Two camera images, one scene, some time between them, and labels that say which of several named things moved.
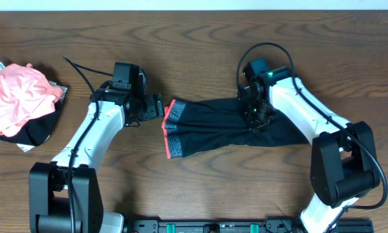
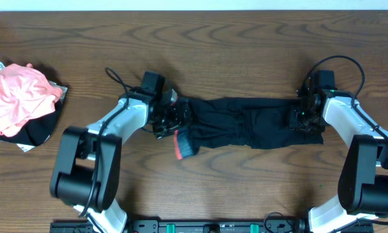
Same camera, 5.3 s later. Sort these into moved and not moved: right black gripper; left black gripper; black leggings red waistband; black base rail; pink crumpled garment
Moved: left black gripper; right black gripper
Not moved: black base rail; pink crumpled garment; black leggings red waistband
